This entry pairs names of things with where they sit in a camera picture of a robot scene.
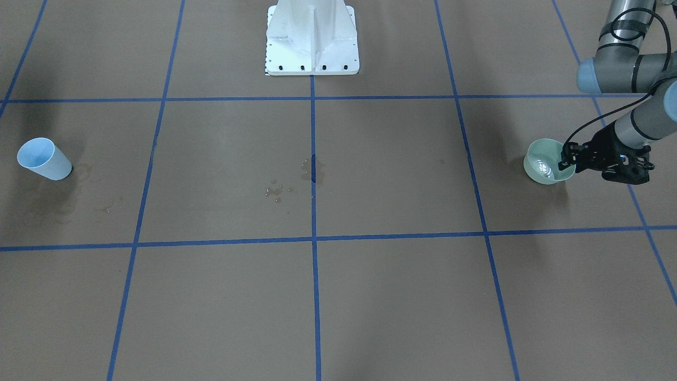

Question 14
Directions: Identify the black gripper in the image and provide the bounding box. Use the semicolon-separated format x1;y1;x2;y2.
559;124;655;184

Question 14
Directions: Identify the pale green bowl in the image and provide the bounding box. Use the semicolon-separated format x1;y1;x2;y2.
523;139;576;185

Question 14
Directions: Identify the light blue plastic cup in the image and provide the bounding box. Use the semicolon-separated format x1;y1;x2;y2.
16;137;72;181

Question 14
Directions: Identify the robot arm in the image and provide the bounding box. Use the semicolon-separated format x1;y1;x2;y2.
558;1;676;184

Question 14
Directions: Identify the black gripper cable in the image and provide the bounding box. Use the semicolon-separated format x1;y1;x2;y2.
562;8;671;154

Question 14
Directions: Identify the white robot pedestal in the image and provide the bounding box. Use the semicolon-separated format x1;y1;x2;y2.
264;1;360;76

